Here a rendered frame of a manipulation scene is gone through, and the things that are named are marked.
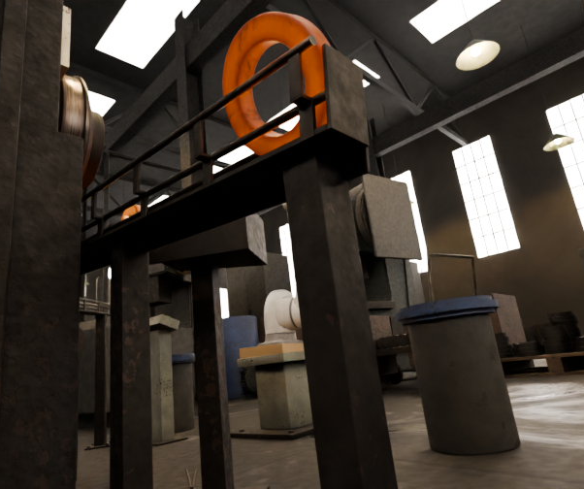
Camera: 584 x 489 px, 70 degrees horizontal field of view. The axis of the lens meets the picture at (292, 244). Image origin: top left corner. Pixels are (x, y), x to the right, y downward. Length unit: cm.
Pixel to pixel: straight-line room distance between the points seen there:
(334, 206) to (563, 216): 1234
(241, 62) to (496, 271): 1261
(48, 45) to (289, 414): 162
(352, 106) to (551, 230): 1233
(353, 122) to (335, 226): 13
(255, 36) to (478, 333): 106
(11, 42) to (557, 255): 1231
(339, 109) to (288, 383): 164
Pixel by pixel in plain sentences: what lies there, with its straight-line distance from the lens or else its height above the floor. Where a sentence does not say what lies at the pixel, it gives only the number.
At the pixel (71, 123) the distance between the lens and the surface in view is 147.
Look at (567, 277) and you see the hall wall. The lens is 1260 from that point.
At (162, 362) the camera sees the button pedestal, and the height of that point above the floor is 38.
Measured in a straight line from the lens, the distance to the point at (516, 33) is 1311.
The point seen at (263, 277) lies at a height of 158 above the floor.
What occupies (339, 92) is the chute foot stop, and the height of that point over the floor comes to 60.
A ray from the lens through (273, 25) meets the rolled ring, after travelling 58.
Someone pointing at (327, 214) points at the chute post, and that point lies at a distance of 50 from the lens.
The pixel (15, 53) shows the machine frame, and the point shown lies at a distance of 117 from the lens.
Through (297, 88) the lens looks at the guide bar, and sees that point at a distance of 52.
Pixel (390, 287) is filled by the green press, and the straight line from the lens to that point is 661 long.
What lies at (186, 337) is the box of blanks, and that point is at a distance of 421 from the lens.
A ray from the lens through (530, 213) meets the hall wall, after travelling 1300.
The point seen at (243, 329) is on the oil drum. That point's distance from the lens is 481.
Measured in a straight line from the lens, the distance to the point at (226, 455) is 114.
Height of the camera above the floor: 30
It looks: 16 degrees up
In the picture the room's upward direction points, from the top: 7 degrees counter-clockwise
